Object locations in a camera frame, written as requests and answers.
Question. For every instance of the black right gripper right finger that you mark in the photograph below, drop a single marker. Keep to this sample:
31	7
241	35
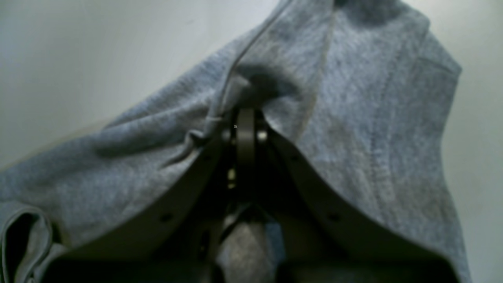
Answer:
318	235

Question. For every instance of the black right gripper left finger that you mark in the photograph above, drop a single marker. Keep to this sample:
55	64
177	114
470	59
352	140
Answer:
173	240

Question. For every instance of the grey T-shirt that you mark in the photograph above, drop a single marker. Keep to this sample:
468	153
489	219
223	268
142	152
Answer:
361	88

